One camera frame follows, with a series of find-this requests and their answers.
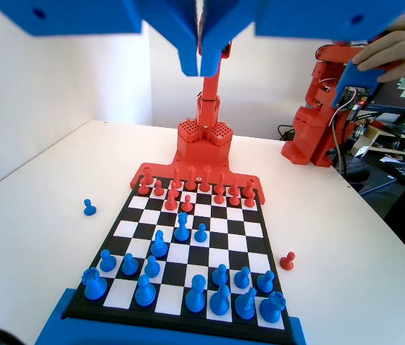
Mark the red chess queen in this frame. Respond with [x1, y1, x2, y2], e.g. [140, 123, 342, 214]
[184, 165, 198, 191]

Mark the blue arm base plate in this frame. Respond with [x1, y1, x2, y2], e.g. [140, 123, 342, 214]
[35, 287, 308, 345]

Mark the green circuit board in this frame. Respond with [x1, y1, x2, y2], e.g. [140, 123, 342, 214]
[340, 85, 370, 109]

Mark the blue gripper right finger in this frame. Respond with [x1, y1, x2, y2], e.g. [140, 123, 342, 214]
[199, 0, 405, 78]

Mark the black leader arm cable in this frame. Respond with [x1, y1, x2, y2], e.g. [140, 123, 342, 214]
[277, 124, 296, 142]

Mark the blue chess queen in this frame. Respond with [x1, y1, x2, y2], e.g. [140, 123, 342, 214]
[173, 211, 191, 242]

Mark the blue chess knight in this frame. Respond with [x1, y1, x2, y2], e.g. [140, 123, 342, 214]
[234, 286, 258, 321]
[150, 229, 169, 259]

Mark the red arm base plate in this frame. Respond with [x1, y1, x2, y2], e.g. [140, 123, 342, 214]
[129, 161, 266, 206]

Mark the blue chess bishop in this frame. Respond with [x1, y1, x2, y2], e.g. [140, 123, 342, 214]
[209, 283, 231, 317]
[135, 274, 157, 308]

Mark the beige wooden shelf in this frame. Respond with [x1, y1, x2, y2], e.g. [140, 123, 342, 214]
[363, 121, 405, 159]

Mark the blue chess pawn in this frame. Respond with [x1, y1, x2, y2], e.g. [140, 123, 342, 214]
[194, 223, 209, 244]
[256, 270, 275, 294]
[143, 254, 161, 280]
[211, 264, 229, 288]
[82, 198, 98, 216]
[233, 266, 251, 290]
[99, 249, 117, 273]
[121, 252, 139, 277]

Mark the black and white chessboard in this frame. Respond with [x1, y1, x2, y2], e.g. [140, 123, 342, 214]
[61, 175, 296, 344]

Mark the dark grey laptop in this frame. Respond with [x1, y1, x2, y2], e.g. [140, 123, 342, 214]
[342, 154, 399, 197]

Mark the blue chess rook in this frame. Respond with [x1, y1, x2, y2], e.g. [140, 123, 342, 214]
[258, 290, 287, 324]
[81, 267, 109, 301]

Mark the black computer monitor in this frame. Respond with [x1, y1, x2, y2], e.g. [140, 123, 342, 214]
[367, 73, 405, 116]

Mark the red chess rook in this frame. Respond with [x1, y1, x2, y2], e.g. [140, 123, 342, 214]
[242, 178, 256, 198]
[140, 164, 155, 186]

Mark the grey leader arm cable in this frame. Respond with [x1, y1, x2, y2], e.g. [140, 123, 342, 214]
[327, 103, 350, 170]

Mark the red leader arm blue handle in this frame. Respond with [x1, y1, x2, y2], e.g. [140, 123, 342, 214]
[280, 39, 386, 168]

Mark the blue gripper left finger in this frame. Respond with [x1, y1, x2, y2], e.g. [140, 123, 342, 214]
[0, 0, 201, 78]

